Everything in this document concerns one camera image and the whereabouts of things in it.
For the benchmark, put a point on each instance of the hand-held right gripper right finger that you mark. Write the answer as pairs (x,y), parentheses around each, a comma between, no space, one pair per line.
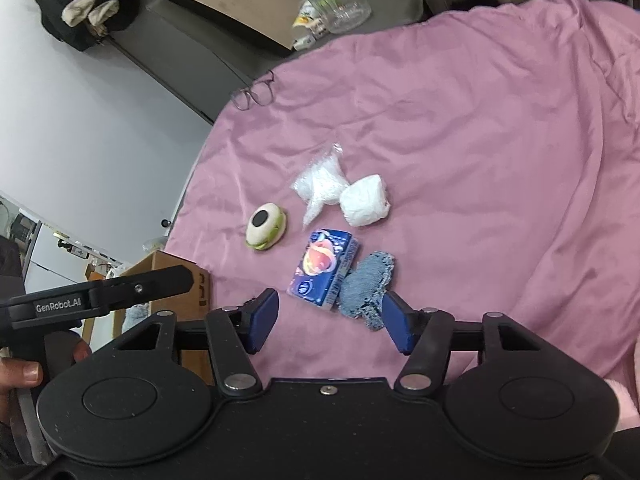
(397,322)

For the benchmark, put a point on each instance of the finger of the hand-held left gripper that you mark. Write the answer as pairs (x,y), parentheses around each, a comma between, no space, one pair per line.
(150,285)

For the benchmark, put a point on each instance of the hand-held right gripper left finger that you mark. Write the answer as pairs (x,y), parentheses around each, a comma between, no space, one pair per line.
(265,320)

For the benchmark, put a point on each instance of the cardboard box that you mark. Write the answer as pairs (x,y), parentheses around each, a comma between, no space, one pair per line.
(160,265)

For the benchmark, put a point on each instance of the blue knitted cloth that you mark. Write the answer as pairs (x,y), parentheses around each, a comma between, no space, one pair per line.
(362,285)

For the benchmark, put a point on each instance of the blue tissue packet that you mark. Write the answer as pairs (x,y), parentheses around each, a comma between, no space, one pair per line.
(320,265)

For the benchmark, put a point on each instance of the green and cream round toy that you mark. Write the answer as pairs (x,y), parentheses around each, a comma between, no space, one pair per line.
(265,227)

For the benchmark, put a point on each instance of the clear bag of white cotton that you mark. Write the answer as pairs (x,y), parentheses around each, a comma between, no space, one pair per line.
(320,182)

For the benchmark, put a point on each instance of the person's left hand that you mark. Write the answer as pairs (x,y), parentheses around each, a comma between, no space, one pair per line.
(22,374)

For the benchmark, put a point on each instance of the white kitchen cabinet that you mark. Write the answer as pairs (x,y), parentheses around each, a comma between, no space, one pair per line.
(55,260)

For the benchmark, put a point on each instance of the pink bedsheet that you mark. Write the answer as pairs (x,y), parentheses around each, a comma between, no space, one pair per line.
(475,160)

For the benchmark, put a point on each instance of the eyeglasses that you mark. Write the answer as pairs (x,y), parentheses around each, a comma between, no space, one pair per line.
(252,94)

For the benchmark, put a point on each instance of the grey door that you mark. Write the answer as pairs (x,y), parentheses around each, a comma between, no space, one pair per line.
(170,60)

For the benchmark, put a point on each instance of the pink fluffy blanket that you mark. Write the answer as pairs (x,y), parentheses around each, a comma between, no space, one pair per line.
(625,405)

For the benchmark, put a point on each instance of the small yellow label bottle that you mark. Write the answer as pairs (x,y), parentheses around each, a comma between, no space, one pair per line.
(307,22)

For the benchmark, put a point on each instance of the grey side table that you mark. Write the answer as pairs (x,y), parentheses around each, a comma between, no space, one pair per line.
(395,7)

